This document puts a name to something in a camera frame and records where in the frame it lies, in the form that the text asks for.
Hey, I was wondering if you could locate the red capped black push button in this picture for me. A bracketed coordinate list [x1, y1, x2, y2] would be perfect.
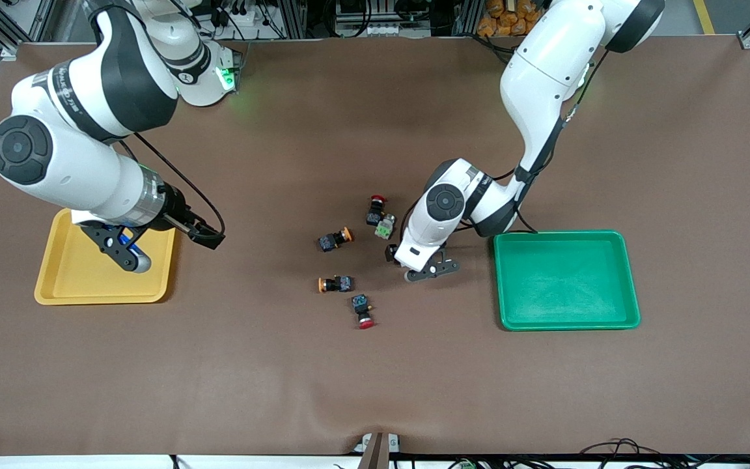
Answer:
[350, 294, 376, 330]
[366, 194, 389, 227]

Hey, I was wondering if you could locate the brown table mat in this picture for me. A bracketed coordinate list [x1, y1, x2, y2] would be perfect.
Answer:
[0, 36, 750, 457]

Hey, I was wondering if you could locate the yellow plastic tray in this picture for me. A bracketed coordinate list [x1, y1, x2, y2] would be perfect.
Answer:
[34, 208, 177, 306]

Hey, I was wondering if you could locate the green plastic tray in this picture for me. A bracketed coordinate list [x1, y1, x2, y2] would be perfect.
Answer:
[493, 230, 642, 332]

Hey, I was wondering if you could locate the metal table edge clamp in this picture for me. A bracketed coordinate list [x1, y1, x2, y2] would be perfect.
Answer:
[354, 432, 402, 469]

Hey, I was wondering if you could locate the white power strip with plugs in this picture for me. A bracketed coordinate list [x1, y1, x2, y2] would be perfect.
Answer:
[215, 3, 271, 40]

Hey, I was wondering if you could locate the long white power strip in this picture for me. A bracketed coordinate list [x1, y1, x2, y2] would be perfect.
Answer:
[348, 21, 429, 38]

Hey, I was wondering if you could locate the bag of orange objects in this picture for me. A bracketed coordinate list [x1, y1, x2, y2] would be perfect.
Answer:
[477, 0, 548, 38]

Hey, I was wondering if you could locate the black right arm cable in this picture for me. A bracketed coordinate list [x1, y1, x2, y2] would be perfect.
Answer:
[118, 130, 226, 236]

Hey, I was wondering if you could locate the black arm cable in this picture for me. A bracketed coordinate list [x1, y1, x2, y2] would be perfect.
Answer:
[401, 55, 600, 234]
[118, 130, 226, 236]

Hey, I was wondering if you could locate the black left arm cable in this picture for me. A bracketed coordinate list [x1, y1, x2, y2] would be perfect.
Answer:
[401, 55, 600, 234]

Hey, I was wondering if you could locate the black cable bundle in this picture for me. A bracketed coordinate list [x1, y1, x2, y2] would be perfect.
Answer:
[408, 438, 750, 469]

